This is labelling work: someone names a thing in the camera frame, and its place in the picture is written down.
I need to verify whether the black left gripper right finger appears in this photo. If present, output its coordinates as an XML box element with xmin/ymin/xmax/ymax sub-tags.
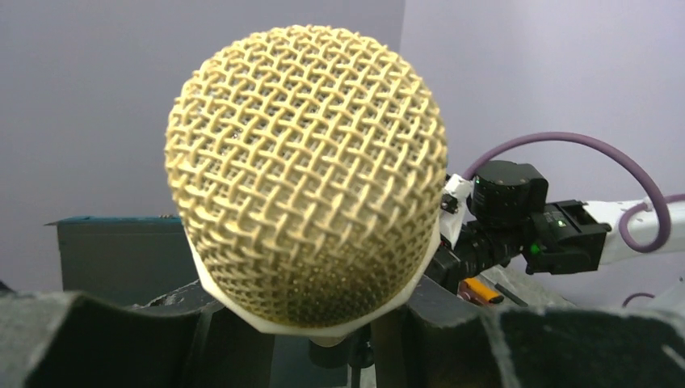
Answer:
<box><xmin>372</xmin><ymin>278</ymin><xmax>684</xmax><ymax>387</ymax></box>

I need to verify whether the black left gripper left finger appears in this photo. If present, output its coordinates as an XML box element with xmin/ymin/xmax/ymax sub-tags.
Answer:
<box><xmin>1</xmin><ymin>282</ymin><xmax>274</xmax><ymax>387</ymax></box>

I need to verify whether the cream beige microphone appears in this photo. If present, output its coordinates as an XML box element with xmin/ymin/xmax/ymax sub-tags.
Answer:
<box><xmin>164</xmin><ymin>25</ymin><xmax>448</xmax><ymax>348</ymax></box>

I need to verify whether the black desk stand with clip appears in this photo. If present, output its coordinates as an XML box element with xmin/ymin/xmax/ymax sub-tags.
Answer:
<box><xmin>308</xmin><ymin>324</ymin><xmax>375</xmax><ymax>387</ymax></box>

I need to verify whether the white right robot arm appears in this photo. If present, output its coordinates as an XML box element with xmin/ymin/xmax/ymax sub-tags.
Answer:
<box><xmin>425</xmin><ymin>161</ymin><xmax>658</xmax><ymax>293</ymax></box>

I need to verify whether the brown pipe fitting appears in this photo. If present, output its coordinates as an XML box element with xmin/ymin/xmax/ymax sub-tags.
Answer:
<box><xmin>457</xmin><ymin>282</ymin><xmax>489</xmax><ymax>306</ymax></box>

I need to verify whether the dark grey server chassis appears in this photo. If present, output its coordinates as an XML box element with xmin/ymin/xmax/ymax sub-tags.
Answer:
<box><xmin>51</xmin><ymin>216</ymin><xmax>198</xmax><ymax>306</ymax></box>

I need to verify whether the orange handled tool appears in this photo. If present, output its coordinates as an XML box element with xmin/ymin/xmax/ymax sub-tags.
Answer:
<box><xmin>463</xmin><ymin>278</ymin><xmax>504</xmax><ymax>304</ymax></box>

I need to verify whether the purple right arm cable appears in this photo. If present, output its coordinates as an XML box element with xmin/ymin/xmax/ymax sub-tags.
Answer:
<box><xmin>460</xmin><ymin>131</ymin><xmax>685</xmax><ymax>309</ymax></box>

